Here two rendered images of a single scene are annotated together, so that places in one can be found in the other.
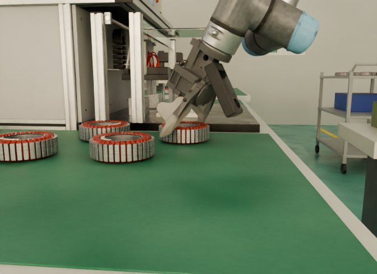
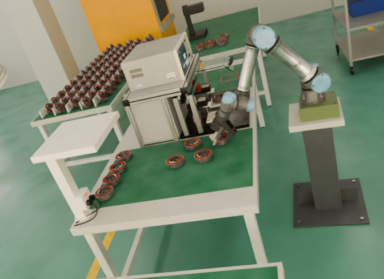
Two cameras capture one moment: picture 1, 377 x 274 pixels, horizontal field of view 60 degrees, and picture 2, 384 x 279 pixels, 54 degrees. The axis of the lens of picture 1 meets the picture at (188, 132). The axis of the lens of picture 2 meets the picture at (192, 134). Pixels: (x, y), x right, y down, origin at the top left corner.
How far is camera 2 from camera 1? 1.73 m
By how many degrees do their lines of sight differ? 20
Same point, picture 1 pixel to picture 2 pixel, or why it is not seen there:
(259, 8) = (234, 106)
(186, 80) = (216, 126)
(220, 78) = (227, 125)
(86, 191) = (202, 175)
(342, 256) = (248, 182)
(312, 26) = (252, 106)
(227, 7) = (223, 107)
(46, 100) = (163, 132)
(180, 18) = not seen: outside the picture
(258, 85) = not seen: outside the picture
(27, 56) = (152, 118)
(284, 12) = (242, 104)
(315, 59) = not seen: outside the picture
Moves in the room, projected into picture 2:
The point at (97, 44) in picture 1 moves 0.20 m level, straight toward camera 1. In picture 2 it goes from (178, 108) to (183, 119)
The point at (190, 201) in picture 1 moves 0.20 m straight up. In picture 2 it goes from (224, 174) to (215, 143)
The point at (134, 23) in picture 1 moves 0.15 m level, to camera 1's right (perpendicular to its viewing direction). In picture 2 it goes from (190, 98) to (213, 92)
